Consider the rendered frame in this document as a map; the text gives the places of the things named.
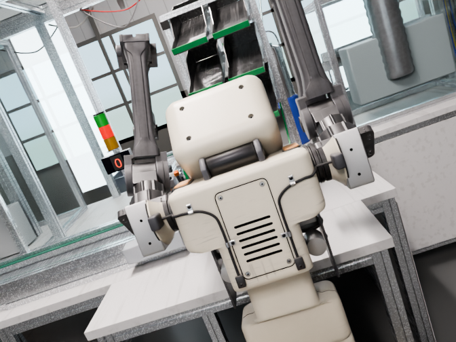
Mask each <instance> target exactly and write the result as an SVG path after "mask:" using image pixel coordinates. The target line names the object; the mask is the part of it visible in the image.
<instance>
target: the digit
mask: <svg viewBox="0 0 456 342"><path fill-rule="evenodd" d="M110 160H111V163H112V164H113V167H114V169H115V171H117V170H120V169H122V168H124V161H123V159H122V157H121V154H119V155H115V156H113V157H110Z"/></svg>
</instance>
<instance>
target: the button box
mask: <svg viewBox="0 0 456 342"><path fill-rule="evenodd" d="M183 246H185V243H184V241H183V238H182V236H181V233H180V231H176V232H175V234H174V239H173V240H172V242H171V244H169V246H168V247H167V248H166V250H165V251H162V252H158V253H156V254H152V255H150V256H146V257H144V256H143V255H142V253H141V251H140V248H139V246H138V243H137V241H136V239H135V240H132V241H130V242H127V243H126V245H125V246H124V248H123V250H122V252H123V255H124V256H125V258H126V260H127V262H128V264H129V265H131V264H133V263H137V262H139V261H143V260H145V259H149V258H151V257H155V256H157V255H160V254H163V253H165V252H169V251H171V250H175V249H177V248H181V247H183Z"/></svg>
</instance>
